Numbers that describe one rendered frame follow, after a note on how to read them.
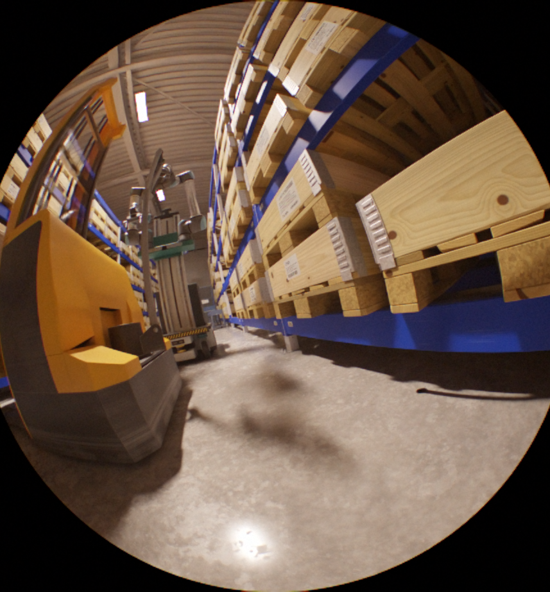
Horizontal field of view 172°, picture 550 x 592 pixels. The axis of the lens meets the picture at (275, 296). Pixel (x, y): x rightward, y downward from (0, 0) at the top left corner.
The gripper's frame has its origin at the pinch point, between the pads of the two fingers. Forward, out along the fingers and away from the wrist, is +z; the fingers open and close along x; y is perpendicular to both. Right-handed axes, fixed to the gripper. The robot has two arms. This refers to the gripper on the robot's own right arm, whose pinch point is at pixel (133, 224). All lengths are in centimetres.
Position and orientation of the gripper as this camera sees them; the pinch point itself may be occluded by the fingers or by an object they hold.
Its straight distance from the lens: 176.6
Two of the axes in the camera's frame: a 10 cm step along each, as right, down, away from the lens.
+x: -8.2, 3.0, -4.8
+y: -2.9, 5.1, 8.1
